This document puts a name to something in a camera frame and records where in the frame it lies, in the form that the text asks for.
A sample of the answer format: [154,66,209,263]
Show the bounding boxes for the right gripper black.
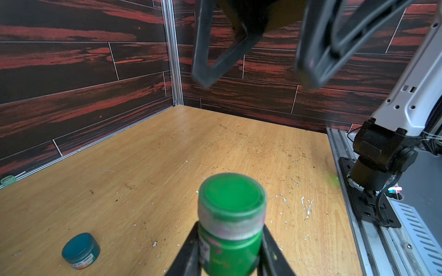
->
[192,0,411,89]

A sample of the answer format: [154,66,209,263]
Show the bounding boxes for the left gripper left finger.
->
[165,221,200,276]

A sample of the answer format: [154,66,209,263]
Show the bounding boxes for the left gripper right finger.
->
[261,225,295,276]

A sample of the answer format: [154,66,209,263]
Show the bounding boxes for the green paint jar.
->
[198,172,268,276]

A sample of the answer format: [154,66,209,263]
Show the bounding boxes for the blue paint jar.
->
[62,232,101,270]

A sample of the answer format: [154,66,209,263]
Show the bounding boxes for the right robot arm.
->
[192,1,442,191]

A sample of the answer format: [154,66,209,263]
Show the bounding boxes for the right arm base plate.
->
[338,157,402,228]

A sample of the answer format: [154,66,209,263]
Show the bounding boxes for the front aluminium rail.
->
[326,128,442,276]

